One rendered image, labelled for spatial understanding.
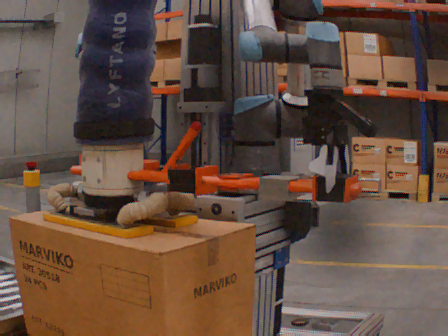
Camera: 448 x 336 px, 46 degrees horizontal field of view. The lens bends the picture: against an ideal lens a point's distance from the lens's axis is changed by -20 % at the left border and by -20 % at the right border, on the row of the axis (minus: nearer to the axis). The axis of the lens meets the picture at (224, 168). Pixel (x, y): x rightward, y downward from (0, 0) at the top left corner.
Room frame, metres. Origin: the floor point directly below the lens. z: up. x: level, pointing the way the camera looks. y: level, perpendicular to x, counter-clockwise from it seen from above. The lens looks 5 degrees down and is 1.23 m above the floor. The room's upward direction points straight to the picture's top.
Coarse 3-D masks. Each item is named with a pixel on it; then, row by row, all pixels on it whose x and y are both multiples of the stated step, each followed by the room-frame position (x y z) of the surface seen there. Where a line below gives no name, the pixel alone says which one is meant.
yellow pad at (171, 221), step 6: (168, 216) 1.57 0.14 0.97; (174, 216) 1.58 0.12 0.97; (180, 216) 1.60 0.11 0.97; (186, 216) 1.61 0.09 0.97; (192, 216) 1.61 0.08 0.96; (138, 222) 1.60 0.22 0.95; (144, 222) 1.59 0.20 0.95; (150, 222) 1.58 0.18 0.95; (156, 222) 1.57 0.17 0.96; (162, 222) 1.56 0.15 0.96; (168, 222) 1.55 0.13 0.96; (174, 222) 1.54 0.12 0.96; (180, 222) 1.55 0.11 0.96; (186, 222) 1.58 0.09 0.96; (192, 222) 1.60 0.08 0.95
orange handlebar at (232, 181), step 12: (72, 168) 1.63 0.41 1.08; (144, 168) 1.76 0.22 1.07; (156, 168) 1.81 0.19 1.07; (132, 180) 1.52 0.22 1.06; (144, 180) 1.50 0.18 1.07; (156, 180) 1.47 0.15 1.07; (204, 180) 1.41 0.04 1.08; (216, 180) 1.39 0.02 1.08; (228, 180) 1.38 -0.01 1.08; (240, 180) 1.36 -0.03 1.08; (252, 180) 1.35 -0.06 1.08; (300, 180) 1.34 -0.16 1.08
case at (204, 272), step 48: (48, 240) 1.46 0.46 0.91; (96, 240) 1.36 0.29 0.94; (144, 240) 1.37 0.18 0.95; (192, 240) 1.39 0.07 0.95; (240, 240) 1.53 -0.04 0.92; (48, 288) 1.48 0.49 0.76; (96, 288) 1.37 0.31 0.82; (144, 288) 1.29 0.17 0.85; (192, 288) 1.35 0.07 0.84; (240, 288) 1.54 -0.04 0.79
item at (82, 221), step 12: (72, 204) 1.55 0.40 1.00; (48, 216) 1.53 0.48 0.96; (60, 216) 1.52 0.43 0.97; (72, 216) 1.50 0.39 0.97; (84, 216) 1.52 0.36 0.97; (96, 216) 1.53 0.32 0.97; (108, 216) 1.46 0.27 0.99; (84, 228) 1.45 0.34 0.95; (96, 228) 1.43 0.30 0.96; (108, 228) 1.41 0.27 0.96; (120, 228) 1.41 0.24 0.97; (132, 228) 1.42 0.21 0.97; (144, 228) 1.43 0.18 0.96
